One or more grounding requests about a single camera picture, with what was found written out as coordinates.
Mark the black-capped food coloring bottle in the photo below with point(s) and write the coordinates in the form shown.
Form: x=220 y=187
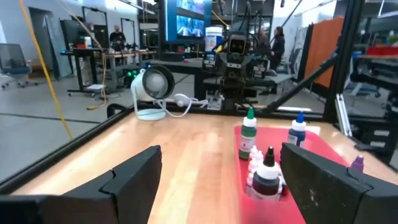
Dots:
x=265 y=183

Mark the green-capped food coloring bottle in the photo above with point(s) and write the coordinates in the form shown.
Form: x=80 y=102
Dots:
x=247 y=133

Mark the silver metal bar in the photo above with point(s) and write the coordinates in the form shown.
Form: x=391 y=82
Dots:
x=343 y=116

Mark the orange partition panel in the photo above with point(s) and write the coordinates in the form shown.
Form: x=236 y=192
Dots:
x=323 y=46

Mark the white camera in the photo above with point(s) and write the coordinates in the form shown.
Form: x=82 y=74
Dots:
x=154 y=84

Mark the black device green lights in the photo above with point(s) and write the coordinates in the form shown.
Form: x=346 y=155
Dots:
x=132 y=76

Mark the small white dropper bottle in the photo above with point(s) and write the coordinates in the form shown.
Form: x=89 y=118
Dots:
x=254 y=151
x=260 y=155
x=252 y=166

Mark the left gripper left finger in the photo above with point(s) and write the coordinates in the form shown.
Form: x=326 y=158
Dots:
x=133 y=186

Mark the grey office chair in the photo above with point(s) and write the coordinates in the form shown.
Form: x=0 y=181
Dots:
x=12 y=59

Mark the purple-capped food coloring bottle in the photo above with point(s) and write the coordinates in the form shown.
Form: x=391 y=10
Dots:
x=357 y=163

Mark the red storage bins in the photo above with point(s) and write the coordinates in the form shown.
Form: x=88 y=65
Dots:
x=382 y=50

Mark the blue-capped food coloring bottle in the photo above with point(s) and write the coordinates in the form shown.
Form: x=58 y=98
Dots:
x=297 y=132

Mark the dark storage shelf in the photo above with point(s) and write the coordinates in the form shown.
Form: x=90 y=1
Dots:
x=379 y=77

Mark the person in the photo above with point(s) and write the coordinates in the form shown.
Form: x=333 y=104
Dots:
x=117 y=35
x=262 y=39
x=278 y=46

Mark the large blue display screen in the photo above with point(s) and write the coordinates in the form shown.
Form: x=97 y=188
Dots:
x=189 y=28

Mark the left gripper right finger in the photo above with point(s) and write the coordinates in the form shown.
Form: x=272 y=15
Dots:
x=317 y=186

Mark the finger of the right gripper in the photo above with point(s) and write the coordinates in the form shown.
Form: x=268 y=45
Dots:
x=245 y=72
x=225 y=72

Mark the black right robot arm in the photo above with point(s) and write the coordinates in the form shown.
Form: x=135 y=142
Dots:
x=233 y=93

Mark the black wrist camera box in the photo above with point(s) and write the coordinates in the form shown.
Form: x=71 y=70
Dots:
x=237 y=46

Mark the red plastic tray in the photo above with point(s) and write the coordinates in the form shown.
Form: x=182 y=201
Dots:
x=270 y=137

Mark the black aluminium frame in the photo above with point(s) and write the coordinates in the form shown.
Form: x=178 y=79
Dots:
x=343 y=62

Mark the black desk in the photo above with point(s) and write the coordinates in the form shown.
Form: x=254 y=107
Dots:
x=77 y=51

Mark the white plastic bucket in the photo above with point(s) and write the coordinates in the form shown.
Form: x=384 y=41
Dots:
x=214 y=39

